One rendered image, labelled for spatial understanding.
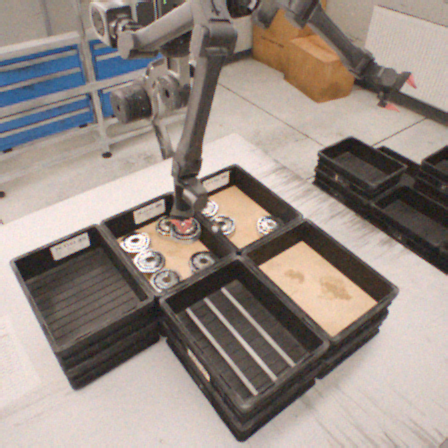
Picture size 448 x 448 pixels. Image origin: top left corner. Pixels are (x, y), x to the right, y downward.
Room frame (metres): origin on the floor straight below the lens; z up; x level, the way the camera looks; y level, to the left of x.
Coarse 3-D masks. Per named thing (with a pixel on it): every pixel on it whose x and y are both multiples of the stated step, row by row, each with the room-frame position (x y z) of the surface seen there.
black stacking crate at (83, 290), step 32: (32, 256) 0.90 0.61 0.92; (96, 256) 0.99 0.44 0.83; (32, 288) 0.84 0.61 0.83; (64, 288) 0.85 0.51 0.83; (96, 288) 0.85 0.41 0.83; (128, 288) 0.85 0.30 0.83; (64, 320) 0.73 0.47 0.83; (96, 320) 0.73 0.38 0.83; (128, 320) 0.69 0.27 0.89; (96, 352) 0.62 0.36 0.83
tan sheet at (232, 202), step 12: (228, 192) 1.35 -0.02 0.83; (240, 192) 1.35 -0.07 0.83; (228, 204) 1.27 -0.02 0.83; (240, 204) 1.28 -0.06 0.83; (252, 204) 1.28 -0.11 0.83; (240, 216) 1.20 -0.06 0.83; (252, 216) 1.21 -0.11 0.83; (240, 228) 1.14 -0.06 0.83; (252, 228) 1.14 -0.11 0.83; (240, 240) 1.08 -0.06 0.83; (252, 240) 1.08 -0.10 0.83
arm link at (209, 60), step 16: (192, 32) 1.03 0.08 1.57; (192, 48) 1.02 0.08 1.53; (208, 48) 1.05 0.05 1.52; (224, 48) 1.06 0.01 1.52; (208, 64) 1.01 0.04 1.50; (208, 80) 1.02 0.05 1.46; (192, 96) 1.03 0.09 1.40; (208, 96) 1.02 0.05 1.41; (192, 112) 1.02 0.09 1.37; (208, 112) 1.03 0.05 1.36; (192, 128) 1.01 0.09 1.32; (192, 144) 1.01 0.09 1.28; (176, 160) 1.02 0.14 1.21; (192, 160) 1.01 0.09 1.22
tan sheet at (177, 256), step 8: (152, 224) 1.15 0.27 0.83; (144, 232) 1.11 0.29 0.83; (152, 232) 1.11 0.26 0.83; (120, 240) 1.06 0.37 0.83; (152, 240) 1.07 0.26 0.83; (160, 240) 1.07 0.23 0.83; (152, 248) 1.03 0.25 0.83; (160, 248) 1.03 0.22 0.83; (168, 248) 1.03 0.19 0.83; (176, 248) 1.03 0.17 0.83; (184, 248) 1.03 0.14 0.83; (192, 248) 1.03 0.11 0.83; (200, 248) 1.03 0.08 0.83; (168, 256) 0.99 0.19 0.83; (176, 256) 0.99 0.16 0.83; (184, 256) 0.99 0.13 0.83; (168, 264) 0.95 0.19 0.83; (176, 264) 0.96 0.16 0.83; (184, 264) 0.96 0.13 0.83; (184, 272) 0.92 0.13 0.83
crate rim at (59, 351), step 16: (96, 224) 1.04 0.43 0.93; (64, 240) 0.97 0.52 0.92; (16, 272) 0.83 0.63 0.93; (144, 288) 0.77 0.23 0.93; (32, 304) 0.71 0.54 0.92; (144, 304) 0.72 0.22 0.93; (112, 320) 0.66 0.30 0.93; (48, 336) 0.61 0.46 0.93; (80, 336) 0.61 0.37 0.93; (96, 336) 0.62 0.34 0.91; (64, 352) 0.57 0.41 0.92
